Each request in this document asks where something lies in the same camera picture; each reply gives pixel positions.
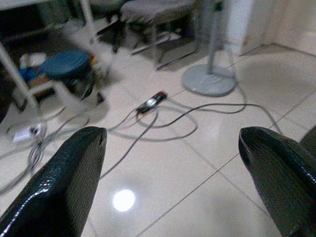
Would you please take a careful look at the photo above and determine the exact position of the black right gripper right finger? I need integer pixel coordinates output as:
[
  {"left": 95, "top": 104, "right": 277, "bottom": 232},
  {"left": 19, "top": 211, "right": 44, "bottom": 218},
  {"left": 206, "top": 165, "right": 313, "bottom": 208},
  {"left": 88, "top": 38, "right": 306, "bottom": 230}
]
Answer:
[{"left": 238, "top": 126, "right": 316, "bottom": 237}]

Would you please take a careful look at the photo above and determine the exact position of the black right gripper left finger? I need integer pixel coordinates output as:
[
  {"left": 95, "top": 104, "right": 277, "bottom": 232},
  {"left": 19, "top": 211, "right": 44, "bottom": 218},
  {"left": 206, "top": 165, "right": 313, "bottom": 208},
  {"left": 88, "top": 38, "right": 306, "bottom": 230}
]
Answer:
[{"left": 0, "top": 126, "right": 108, "bottom": 237}]

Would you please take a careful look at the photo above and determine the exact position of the white desk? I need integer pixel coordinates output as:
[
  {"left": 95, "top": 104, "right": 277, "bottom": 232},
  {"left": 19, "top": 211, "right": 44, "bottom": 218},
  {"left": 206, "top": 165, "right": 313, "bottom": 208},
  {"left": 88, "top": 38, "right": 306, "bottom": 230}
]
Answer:
[{"left": 0, "top": 0, "right": 114, "bottom": 112}]

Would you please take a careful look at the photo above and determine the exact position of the blue round stool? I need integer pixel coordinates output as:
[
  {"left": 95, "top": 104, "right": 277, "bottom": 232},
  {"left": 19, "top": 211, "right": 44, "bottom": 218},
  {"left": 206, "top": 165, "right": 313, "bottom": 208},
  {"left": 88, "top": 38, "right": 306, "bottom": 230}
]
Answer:
[{"left": 37, "top": 50, "right": 107, "bottom": 110}]

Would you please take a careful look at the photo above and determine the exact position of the black power strip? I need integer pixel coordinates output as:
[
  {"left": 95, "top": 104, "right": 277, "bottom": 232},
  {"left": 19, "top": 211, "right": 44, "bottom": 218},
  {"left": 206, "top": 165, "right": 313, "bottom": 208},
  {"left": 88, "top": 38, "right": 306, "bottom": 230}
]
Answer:
[{"left": 136, "top": 91, "right": 169, "bottom": 115}]

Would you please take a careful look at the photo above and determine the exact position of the grey cushioned metal chair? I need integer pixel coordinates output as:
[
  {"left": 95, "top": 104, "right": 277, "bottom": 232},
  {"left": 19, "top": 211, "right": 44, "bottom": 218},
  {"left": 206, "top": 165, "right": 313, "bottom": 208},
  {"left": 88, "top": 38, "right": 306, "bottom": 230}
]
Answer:
[{"left": 119, "top": 0, "right": 199, "bottom": 71}]

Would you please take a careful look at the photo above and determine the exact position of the grey floor cable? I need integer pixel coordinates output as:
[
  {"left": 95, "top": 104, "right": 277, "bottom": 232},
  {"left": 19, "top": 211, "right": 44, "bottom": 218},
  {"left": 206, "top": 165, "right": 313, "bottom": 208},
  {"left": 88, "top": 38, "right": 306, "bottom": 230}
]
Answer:
[
  {"left": 0, "top": 123, "right": 48, "bottom": 196},
  {"left": 106, "top": 103, "right": 198, "bottom": 144}
]

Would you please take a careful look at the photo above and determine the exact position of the dark thin floor cable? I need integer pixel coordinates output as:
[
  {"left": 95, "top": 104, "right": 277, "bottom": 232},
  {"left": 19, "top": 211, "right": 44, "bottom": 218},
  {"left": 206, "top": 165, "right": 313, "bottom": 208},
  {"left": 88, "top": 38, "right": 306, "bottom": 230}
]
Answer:
[{"left": 158, "top": 102, "right": 283, "bottom": 135}]

